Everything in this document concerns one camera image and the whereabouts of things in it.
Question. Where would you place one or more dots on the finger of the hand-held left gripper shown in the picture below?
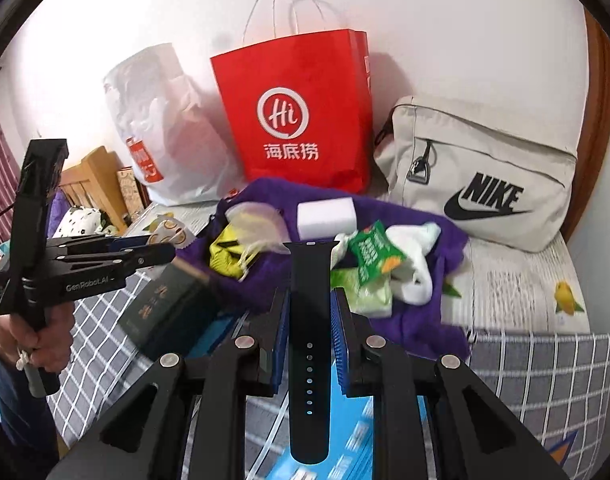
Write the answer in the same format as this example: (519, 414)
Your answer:
(145, 259)
(100, 246)

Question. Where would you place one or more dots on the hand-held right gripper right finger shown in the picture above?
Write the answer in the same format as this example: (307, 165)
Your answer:
(341, 345)

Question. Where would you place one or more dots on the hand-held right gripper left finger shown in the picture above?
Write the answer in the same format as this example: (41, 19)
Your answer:
(281, 340)

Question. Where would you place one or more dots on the pale green wet wipes pack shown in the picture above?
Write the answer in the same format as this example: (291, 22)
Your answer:
(365, 297)

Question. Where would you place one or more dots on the yellow fabric pouch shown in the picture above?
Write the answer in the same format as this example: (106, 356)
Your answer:
(227, 255)

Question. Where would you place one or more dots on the green snack packet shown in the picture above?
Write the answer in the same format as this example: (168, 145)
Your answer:
(377, 255)

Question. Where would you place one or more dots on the white sponge block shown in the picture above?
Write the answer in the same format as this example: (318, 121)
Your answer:
(327, 219)

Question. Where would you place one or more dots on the person's left forearm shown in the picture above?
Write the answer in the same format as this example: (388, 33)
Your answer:
(15, 420)

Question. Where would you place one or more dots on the person's left hand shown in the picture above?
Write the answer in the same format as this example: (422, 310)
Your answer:
(50, 340)

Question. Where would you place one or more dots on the white floral pillow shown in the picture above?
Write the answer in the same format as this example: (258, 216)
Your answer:
(82, 222)

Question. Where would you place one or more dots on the dark green tin box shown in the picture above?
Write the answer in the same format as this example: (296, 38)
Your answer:
(170, 305)

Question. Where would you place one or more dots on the patterned brown box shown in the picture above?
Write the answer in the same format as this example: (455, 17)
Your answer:
(132, 195)

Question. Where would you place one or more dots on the blue box lid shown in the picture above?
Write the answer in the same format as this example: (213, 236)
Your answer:
(217, 335)

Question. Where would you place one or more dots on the red striped curtain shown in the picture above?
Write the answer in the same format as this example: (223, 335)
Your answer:
(2, 160)

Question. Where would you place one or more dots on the wooden bed headboard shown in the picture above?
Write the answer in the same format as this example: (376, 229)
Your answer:
(100, 175)

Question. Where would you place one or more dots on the purple towel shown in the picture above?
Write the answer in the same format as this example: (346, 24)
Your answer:
(420, 320)

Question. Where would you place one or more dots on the blue tissue pack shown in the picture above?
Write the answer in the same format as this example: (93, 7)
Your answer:
(345, 440)

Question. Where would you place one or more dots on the white plastic shopping bag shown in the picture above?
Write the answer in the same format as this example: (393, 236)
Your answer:
(185, 135)

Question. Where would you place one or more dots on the grey checked blanket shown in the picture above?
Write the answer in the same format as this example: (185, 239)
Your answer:
(525, 385)

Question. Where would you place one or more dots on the red paper shopping bag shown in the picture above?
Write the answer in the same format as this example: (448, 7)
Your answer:
(295, 120)

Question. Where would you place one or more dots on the beige waist bag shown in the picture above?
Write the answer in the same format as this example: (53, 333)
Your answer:
(485, 170)

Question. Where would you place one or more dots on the brown wooden door frame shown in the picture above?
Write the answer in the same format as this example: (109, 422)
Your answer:
(595, 135)

